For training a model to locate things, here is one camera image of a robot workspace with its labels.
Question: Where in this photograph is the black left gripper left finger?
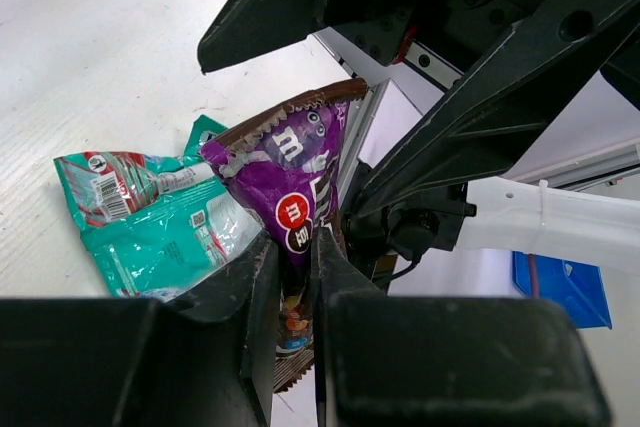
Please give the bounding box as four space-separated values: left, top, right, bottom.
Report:
1 234 279 426

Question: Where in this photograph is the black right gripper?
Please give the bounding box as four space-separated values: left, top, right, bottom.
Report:
319 0 639 219

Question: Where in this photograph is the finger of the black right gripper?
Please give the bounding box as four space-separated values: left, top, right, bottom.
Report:
197 0 329 74

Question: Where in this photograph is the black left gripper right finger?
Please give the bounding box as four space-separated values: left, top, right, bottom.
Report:
311 228 612 426

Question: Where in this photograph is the purple M&M's packet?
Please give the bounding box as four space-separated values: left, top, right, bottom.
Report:
200 78 368 393

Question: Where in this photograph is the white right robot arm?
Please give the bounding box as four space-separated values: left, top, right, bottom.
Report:
197 0 639 267

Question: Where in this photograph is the teal Fox's candy bag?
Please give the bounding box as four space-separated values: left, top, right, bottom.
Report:
54 115 261 301

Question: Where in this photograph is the blue plastic bin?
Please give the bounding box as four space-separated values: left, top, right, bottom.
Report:
534 255 613 329

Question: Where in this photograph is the aluminium table edge rail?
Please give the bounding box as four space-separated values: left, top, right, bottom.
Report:
316 29 639 191

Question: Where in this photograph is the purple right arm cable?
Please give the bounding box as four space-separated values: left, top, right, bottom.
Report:
527 252 541 298

